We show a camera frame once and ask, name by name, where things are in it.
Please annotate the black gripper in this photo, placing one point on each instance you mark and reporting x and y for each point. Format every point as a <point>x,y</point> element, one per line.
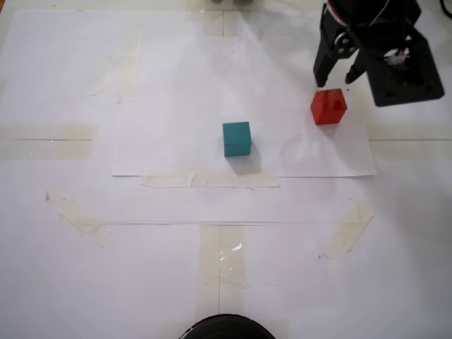
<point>325,53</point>

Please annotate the red cube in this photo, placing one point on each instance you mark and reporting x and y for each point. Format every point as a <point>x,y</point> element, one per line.
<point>330,107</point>

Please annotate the teal blue cube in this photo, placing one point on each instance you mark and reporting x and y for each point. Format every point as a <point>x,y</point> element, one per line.
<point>236,139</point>

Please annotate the small white paper sheet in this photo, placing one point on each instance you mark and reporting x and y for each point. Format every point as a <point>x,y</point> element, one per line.
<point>183,106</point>

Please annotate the large white paper sheet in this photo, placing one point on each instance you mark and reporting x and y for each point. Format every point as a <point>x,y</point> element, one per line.
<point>53,70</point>
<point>106,282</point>

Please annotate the black round stand base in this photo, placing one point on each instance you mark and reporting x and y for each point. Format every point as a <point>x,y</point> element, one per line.
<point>227,330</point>

